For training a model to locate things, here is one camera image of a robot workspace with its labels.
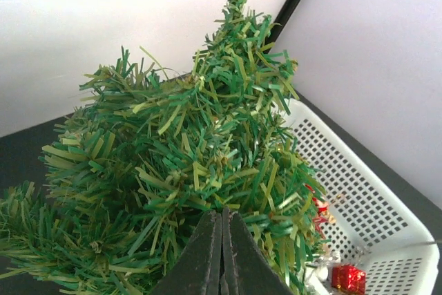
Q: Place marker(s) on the white plastic basket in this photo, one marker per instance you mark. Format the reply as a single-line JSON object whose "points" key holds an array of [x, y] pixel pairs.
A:
{"points": [[374, 230]]}

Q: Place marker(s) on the small green christmas tree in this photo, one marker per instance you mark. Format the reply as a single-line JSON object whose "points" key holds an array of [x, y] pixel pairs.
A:
{"points": [[132, 172]]}

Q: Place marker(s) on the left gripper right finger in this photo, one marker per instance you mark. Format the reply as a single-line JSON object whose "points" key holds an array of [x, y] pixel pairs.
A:
{"points": [[244, 269]]}

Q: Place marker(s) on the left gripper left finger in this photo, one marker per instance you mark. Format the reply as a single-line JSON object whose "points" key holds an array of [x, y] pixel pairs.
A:
{"points": [[197, 272]]}

